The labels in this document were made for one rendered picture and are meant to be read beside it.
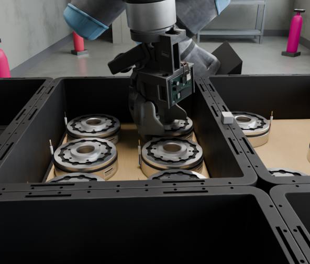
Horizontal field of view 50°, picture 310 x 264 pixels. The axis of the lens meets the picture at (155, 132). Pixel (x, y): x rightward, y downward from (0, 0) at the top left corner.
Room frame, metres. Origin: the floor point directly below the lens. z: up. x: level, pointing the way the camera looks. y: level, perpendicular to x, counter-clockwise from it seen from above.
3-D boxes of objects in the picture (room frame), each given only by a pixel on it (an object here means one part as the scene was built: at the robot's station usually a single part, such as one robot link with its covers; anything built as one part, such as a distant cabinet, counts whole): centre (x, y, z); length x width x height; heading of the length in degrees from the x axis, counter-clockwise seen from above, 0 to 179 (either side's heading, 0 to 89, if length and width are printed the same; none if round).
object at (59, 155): (0.48, 0.11, 0.86); 0.10 x 0.10 x 0.01
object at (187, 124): (0.59, -0.02, 0.86); 0.10 x 0.10 x 0.01
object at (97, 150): (0.48, 0.11, 0.86); 0.05 x 0.05 x 0.01
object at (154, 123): (0.53, 0.00, 0.88); 0.06 x 0.03 x 0.09; 48
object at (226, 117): (0.45, -0.10, 0.94); 0.02 x 0.01 x 0.01; 3
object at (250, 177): (0.48, 0.05, 0.92); 0.40 x 0.30 x 0.02; 3
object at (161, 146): (0.48, -0.03, 0.86); 0.05 x 0.05 x 0.01
